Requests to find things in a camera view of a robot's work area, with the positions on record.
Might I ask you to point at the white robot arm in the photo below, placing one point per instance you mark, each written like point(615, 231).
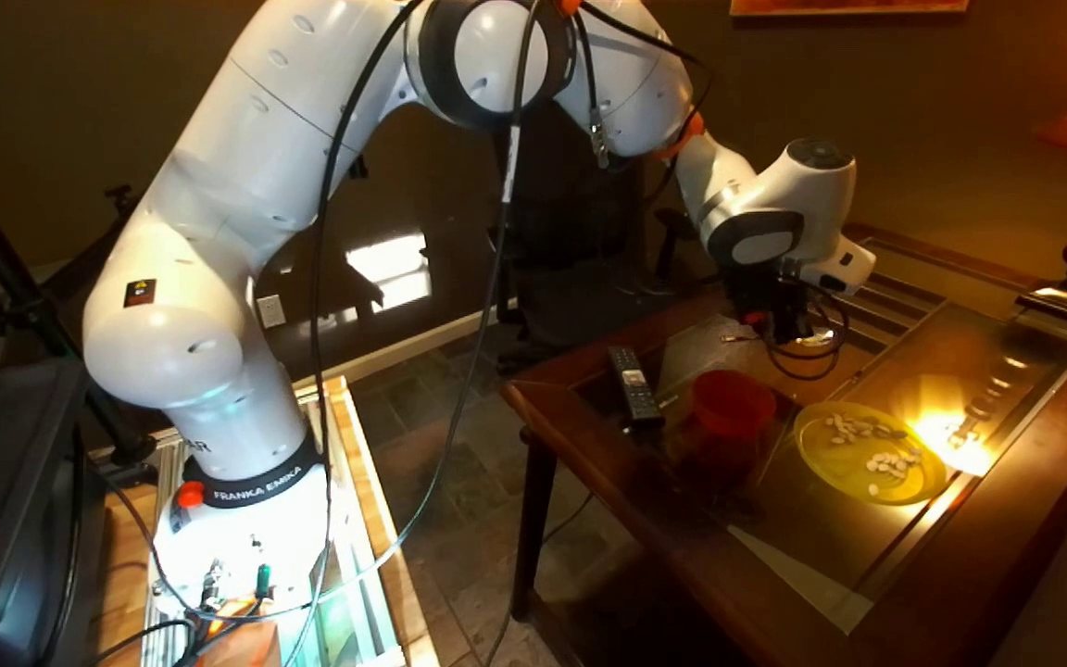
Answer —
point(285, 115)

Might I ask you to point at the pink-red plastic bowl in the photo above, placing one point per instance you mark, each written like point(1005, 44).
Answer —
point(730, 422)

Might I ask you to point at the dark wooden glass-top desk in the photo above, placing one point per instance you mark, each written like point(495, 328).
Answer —
point(628, 554)

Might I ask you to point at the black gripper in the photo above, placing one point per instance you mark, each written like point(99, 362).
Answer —
point(783, 313)

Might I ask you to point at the white paper slip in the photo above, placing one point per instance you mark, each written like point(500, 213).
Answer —
point(833, 601)

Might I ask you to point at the yellow-green plate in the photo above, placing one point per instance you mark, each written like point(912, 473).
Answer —
point(864, 452)

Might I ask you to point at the framed picture on wall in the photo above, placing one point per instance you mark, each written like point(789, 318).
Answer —
point(841, 10)

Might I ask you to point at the black remote control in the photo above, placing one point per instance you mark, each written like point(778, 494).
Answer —
point(635, 386)

